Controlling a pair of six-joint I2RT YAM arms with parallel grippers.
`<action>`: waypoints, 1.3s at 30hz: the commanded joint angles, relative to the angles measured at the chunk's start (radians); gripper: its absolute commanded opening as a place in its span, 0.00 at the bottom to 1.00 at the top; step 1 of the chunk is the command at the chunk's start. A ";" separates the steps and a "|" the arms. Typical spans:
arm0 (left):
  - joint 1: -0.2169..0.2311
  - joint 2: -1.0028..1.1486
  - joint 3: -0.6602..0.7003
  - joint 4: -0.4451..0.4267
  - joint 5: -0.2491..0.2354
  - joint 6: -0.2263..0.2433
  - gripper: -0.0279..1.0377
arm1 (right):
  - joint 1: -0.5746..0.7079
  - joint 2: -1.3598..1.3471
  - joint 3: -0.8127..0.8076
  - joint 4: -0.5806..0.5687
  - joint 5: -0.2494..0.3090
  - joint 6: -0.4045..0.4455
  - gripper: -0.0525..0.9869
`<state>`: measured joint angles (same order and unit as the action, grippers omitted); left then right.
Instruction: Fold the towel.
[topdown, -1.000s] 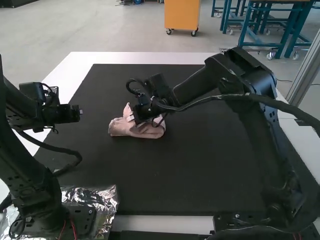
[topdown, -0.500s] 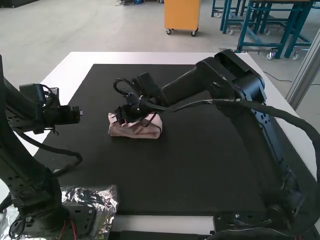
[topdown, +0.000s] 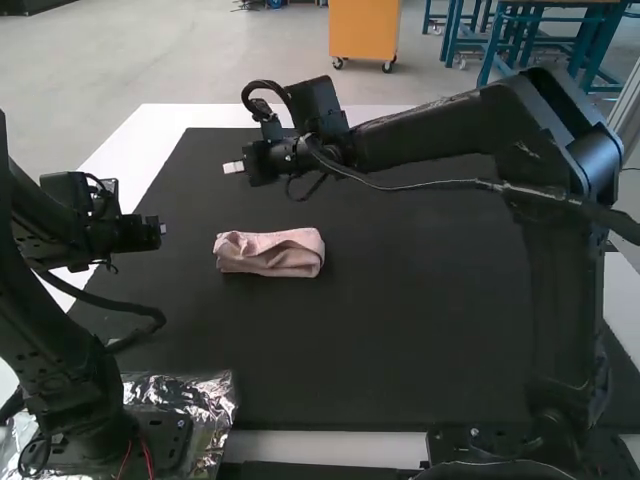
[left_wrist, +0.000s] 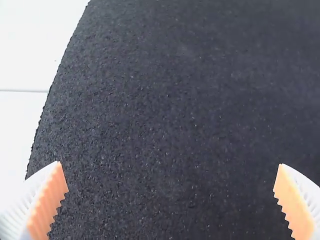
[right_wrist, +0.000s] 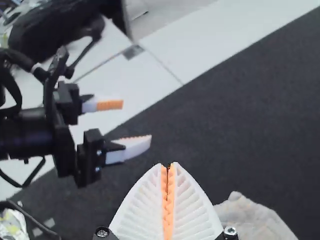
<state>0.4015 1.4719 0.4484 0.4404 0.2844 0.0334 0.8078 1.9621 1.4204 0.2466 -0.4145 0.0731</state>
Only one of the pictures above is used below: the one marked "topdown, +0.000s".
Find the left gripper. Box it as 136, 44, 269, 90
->
84, 213, 170, 256

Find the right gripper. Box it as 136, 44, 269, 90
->
222, 135, 327, 190

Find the pale towel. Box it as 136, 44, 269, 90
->
212, 226, 326, 279

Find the silver foil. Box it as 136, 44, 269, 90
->
0, 368, 238, 479

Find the yellow wheeled cart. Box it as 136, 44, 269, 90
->
327, 0, 401, 74

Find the black mat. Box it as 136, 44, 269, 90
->
67, 127, 640, 434

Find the dark base panel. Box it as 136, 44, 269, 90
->
424, 422, 640, 480

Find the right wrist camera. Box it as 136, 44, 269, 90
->
251, 98, 285, 144

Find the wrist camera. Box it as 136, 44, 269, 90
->
251, 98, 285, 144
88, 175, 120, 216

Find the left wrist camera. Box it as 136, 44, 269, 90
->
88, 175, 120, 216

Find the black cable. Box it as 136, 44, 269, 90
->
240, 78, 296, 121
283, 144, 640, 242
28, 264, 168, 354

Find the blue metal frame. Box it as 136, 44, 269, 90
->
477, 0, 630, 97
422, 0, 499, 70

